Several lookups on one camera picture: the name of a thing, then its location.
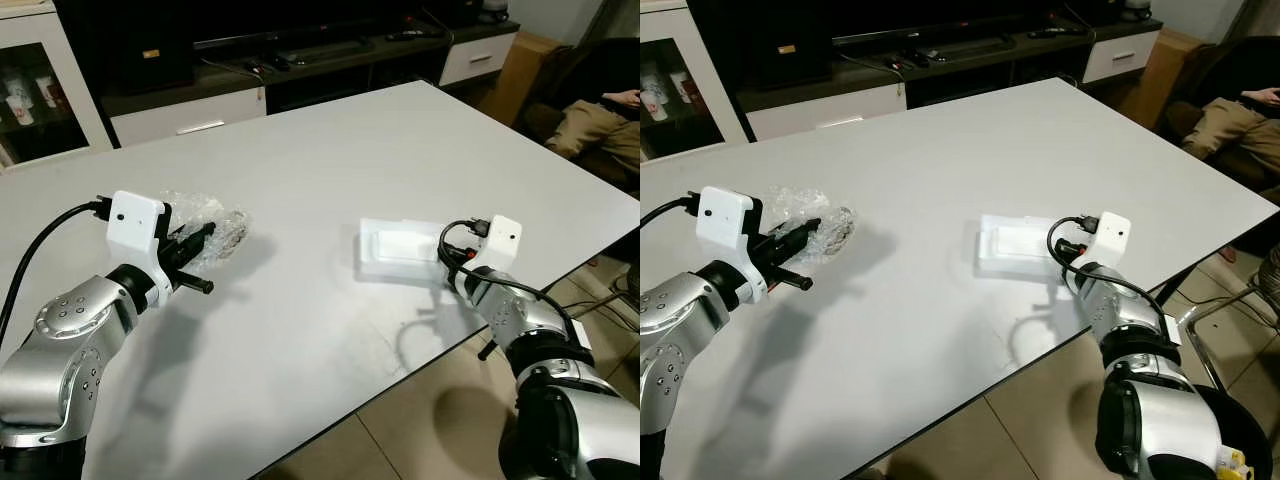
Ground yellow white trash piece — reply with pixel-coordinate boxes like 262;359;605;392
1214;448;1253;480

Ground white glass door cabinet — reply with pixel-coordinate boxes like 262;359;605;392
640;0;751;166
0;0;114;169

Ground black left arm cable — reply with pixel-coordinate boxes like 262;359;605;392
640;194;699;227
0;197;111;346

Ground dark TV stand white drawers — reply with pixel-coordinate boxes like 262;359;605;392
100;15;521;149
735;12;1165;143

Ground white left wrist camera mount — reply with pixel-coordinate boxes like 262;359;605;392
695;186;767;301
106;190;174;303

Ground clear plastic bag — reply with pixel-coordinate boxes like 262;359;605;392
160;189;252;273
764;185;859;267

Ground black speaker box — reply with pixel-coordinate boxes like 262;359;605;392
748;0;839;91
108;0;198;96

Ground person in khaki trousers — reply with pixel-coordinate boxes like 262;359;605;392
543;88;641;179
1178;86;1280;179

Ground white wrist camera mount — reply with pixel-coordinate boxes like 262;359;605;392
106;190;174;303
1074;210;1133;273
695;186;767;301
454;214;524;298

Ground black television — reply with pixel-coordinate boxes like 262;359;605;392
690;0;1096;56
55;0;456;61

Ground metal frame chair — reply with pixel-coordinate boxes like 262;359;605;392
1163;278;1280;396

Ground black rubbish bin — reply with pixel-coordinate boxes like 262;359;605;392
1188;384;1273;480

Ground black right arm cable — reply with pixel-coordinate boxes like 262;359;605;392
1046;214;1173;336
437;218;583;346

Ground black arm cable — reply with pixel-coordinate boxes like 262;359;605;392
0;197;111;346
640;194;699;227
437;218;583;346
1046;214;1173;336

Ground white foam food box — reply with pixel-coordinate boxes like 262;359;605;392
357;217;453;282
977;212;1073;279

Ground black soundbar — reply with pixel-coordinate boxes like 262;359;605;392
832;24;1011;51
193;28;373;56

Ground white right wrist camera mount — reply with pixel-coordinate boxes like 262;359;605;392
454;214;524;298
1074;210;1133;273

